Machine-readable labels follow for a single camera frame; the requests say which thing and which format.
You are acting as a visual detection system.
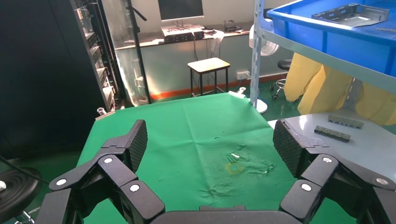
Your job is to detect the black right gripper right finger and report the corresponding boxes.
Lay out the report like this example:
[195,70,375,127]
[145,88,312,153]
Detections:
[272,119,396,224]

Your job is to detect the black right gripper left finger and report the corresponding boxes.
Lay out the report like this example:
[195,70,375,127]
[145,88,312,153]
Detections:
[35,119,166,224]

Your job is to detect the white metal shelf rack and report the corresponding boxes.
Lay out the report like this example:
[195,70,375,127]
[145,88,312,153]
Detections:
[249,0,396,194]

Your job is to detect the silver binder clip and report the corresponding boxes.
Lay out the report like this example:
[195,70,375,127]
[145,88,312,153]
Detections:
[228,87,247,99]
[94,107,116,121]

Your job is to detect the green table cloth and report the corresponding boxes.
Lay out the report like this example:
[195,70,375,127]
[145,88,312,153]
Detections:
[76,92,356,224]

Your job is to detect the yellow fabric bundle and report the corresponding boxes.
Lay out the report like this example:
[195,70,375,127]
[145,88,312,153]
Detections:
[284,52,396,127]

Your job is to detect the black round stool chrome base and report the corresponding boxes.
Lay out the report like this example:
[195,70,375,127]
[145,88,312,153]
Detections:
[271,58,293,100]
[0,167,43,224]

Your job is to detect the black stand pole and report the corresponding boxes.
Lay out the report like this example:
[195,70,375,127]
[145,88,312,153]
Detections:
[125,0,153,105]

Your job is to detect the black server rack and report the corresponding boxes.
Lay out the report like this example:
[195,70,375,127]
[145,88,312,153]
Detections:
[70,0,126,112]

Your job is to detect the clear plastic sheet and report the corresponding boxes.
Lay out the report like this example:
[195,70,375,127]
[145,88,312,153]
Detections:
[102,0,149,107]

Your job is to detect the long wooden top desk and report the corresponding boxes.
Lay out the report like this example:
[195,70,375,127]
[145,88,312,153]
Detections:
[115,21,255,51]

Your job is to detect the white standing fan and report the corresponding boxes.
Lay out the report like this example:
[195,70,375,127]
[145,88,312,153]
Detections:
[248,24,281,114]

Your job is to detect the small wooden top table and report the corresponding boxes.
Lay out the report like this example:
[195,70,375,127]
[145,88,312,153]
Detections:
[187,57,232,97]

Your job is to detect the large blue plastic bin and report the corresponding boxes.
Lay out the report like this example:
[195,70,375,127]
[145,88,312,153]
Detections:
[266,0,396,78]

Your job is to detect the flat black device box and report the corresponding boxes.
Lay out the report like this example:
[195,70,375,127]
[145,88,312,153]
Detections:
[163,32,205,43]

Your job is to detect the white keyboard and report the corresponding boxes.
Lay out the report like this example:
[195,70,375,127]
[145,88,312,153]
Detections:
[161,24,205,36]

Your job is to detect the white cloth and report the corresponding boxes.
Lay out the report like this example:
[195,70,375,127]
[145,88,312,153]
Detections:
[208,29,226,44]

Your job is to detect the black headset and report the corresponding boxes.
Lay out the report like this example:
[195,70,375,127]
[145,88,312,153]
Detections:
[222,20,244,33]

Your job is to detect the black computer monitor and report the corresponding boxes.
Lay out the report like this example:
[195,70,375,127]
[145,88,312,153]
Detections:
[157,0,205,23]

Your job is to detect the notched grey metal rail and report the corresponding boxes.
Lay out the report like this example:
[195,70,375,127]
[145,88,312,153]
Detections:
[314,125,352,143]
[328,115,365,130]

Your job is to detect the large black enclosure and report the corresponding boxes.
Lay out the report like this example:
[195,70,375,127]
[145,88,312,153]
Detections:
[0,0,107,160]

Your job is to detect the grey sheet metal bracket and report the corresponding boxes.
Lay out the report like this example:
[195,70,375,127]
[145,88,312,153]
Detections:
[311,3,390,28]

